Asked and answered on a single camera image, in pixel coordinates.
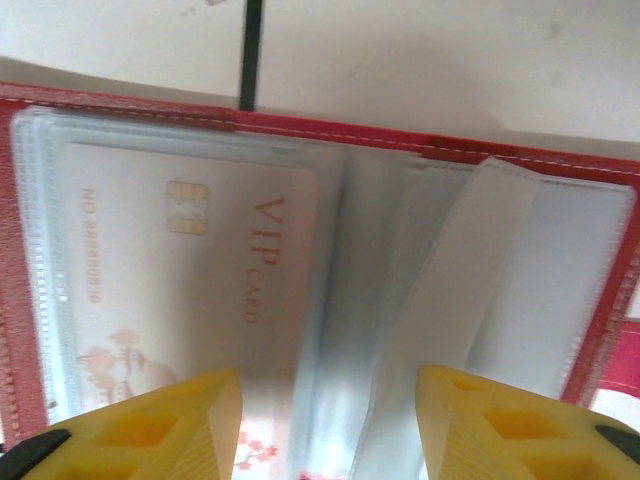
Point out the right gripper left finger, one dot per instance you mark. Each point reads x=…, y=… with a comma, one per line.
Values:
x=125, y=440

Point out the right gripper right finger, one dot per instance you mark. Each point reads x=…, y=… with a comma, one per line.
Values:
x=510, y=435

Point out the white VIP card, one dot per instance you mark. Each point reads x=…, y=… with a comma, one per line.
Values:
x=225, y=300

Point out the red card holder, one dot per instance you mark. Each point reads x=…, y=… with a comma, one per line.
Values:
x=450, y=250

